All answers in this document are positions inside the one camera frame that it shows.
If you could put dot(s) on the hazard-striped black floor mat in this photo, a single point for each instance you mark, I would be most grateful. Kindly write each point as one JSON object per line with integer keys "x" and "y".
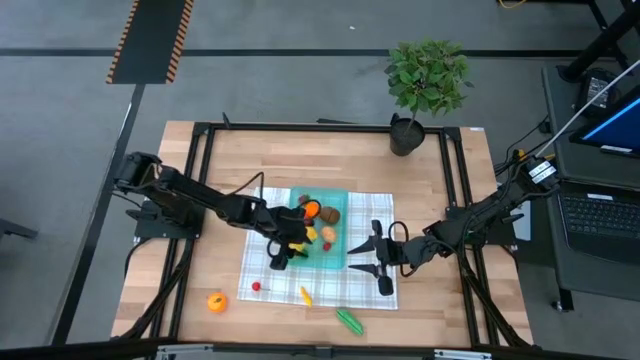
{"x": 150, "y": 40}

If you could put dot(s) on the silver camera mount bar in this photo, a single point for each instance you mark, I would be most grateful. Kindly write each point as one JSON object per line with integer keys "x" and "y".
{"x": 320, "y": 352}

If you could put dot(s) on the plain orange toy fruit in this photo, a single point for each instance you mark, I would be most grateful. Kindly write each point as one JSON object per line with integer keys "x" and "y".
{"x": 313, "y": 209}

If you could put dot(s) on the yellow toy bell pepper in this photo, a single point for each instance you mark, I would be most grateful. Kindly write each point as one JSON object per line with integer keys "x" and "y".
{"x": 297, "y": 247}

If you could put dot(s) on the teal translucent plastic container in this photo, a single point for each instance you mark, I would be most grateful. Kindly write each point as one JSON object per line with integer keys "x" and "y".
{"x": 330, "y": 260}

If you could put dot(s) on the yellow toy banana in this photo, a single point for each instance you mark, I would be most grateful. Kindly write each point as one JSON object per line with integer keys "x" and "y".
{"x": 306, "y": 296}

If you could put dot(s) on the brown toy kiwi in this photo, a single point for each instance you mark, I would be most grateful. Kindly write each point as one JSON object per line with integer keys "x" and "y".
{"x": 330, "y": 215}

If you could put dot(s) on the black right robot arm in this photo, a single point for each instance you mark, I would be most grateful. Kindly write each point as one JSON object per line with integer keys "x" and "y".
{"x": 490, "y": 210}

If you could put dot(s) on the white plaid cloth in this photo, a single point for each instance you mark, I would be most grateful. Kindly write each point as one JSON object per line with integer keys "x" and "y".
{"x": 370, "y": 200}

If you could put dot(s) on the orange toy tangerine with leaf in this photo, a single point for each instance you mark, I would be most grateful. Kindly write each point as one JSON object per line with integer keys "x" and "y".
{"x": 217, "y": 303}

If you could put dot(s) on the white slanted pole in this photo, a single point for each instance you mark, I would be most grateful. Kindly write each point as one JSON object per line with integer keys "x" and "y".
{"x": 600, "y": 97}

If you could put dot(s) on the monitor with blue screen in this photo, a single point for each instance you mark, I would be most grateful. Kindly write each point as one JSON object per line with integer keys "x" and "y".
{"x": 620, "y": 130}

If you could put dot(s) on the yellow power plug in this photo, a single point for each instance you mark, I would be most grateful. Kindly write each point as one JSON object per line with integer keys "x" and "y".
{"x": 521, "y": 154}

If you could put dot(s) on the green toy cucumber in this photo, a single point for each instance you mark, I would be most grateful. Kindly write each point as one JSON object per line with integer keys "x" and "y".
{"x": 350, "y": 322}

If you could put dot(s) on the black power adapter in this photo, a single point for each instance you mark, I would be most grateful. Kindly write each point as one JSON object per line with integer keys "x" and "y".
{"x": 595, "y": 92}

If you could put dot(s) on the potted green plant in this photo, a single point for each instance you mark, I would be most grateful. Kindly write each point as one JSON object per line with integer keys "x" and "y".
{"x": 427, "y": 77}

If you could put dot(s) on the tan toy potato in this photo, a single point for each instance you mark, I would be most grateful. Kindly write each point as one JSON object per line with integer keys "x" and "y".
{"x": 328, "y": 234}

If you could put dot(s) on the yellow toy lemon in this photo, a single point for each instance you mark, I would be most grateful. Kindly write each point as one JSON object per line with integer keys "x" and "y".
{"x": 313, "y": 233}

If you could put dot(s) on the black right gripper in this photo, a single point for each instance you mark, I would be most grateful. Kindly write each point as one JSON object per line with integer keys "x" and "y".
{"x": 392, "y": 252}

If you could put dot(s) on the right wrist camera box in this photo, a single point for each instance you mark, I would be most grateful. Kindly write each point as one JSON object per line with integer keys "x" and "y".
{"x": 385, "y": 286}

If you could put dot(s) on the black stand legs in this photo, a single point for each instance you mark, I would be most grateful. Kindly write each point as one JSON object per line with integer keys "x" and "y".
{"x": 600, "y": 45}

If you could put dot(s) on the black laptop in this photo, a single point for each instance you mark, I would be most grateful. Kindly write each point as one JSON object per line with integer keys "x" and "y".
{"x": 600, "y": 215}

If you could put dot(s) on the red toy cherry with stem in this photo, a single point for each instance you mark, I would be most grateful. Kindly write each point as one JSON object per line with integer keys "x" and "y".
{"x": 256, "y": 286}

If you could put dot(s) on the small red berry green cap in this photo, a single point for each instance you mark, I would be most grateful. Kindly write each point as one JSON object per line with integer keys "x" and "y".
{"x": 303, "y": 199}

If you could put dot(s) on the black aluminium table frame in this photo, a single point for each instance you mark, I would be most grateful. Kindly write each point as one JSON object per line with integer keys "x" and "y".
{"x": 280, "y": 126}

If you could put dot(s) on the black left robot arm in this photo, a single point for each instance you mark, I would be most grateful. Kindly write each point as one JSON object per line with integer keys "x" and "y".
{"x": 200, "y": 197}

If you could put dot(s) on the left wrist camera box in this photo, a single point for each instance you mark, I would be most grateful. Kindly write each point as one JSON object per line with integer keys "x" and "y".
{"x": 278, "y": 261}

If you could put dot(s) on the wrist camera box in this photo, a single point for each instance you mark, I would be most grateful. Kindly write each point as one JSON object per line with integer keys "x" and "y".
{"x": 278, "y": 261}
{"x": 385, "y": 286}

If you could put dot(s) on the grey furniture leg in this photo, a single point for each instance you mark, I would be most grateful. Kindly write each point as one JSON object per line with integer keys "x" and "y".
{"x": 17, "y": 231}

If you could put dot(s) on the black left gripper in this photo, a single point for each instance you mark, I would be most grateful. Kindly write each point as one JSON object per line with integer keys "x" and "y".
{"x": 285, "y": 225}

